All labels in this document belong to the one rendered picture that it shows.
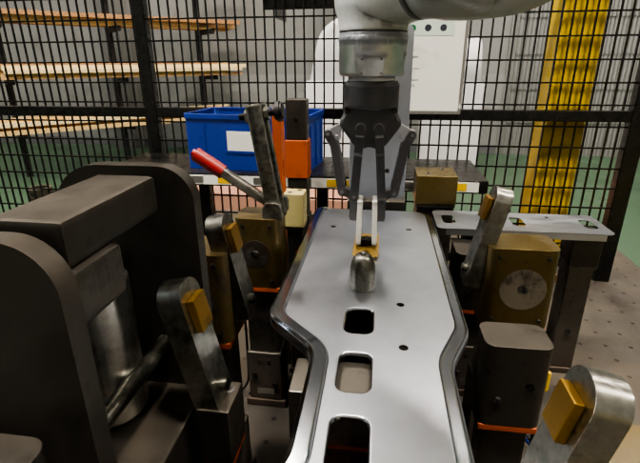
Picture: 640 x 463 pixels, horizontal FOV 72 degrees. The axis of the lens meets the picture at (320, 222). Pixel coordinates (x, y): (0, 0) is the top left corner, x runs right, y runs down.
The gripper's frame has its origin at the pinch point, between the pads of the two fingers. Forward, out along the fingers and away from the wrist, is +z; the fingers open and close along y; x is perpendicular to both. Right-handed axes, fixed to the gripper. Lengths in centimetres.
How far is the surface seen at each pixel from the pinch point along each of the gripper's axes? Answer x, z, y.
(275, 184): -1.5, -5.6, -13.5
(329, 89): 314, -1, -42
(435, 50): 54, -25, 14
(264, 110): -0.7, -16.1, -14.9
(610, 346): 23, 35, 52
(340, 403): -33.3, 4.5, -1.0
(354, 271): -13.8, 1.7, -1.0
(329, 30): 319, -45, -42
